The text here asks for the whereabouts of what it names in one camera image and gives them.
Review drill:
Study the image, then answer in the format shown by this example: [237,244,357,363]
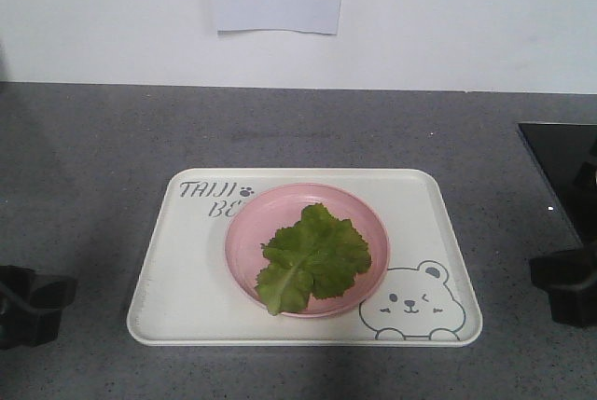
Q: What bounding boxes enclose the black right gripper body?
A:
[529,242,596,326]

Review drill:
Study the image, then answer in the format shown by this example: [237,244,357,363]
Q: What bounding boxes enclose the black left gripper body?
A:
[1,266,76,350]

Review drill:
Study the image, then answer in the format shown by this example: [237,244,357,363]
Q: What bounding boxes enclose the cream bear serving tray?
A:
[127,168,483,347]

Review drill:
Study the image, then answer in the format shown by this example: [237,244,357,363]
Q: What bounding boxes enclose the pink round plate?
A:
[225,183,391,319]

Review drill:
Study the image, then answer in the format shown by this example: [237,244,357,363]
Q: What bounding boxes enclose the green lettuce leaf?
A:
[255,203,372,315]

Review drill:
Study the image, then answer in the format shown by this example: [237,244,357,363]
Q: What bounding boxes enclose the black glass gas stove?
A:
[519,122,596,243]

